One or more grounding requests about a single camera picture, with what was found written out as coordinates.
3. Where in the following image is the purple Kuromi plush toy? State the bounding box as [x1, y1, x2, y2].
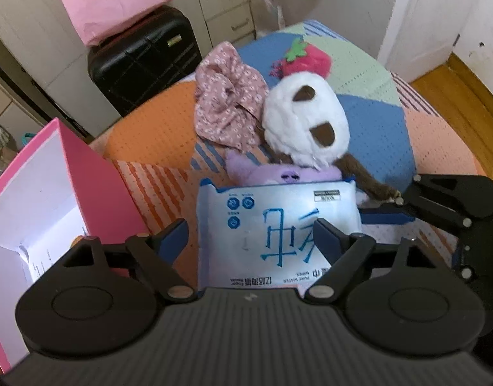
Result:
[225, 150, 342, 187]

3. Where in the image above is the wet wipes pack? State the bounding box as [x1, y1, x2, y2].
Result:
[197, 179, 362, 291]

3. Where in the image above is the pink cardboard storage box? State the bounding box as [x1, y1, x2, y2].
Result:
[0, 119, 148, 372]

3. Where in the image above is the black suitcase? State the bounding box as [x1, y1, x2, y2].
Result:
[88, 6, 202, 117]

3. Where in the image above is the colourful patchwork bed cover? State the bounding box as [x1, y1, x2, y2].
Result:
[89, 18, 487, 290]

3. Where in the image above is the pink floral fabric scrunchie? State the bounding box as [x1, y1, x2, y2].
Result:
[194, 41, 268, 152]

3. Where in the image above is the beige wooden wardrobe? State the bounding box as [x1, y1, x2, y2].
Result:
[0, 0, 254, 137]

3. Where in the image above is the red strawberry plush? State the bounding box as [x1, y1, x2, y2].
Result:
[270, 38, 332, 78]

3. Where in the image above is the teal gift bag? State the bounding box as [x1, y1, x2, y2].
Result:
[21, 133, 36, 146]

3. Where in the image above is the white brown plush toy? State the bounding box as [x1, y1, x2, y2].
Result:
[261, 71, 400, 201]

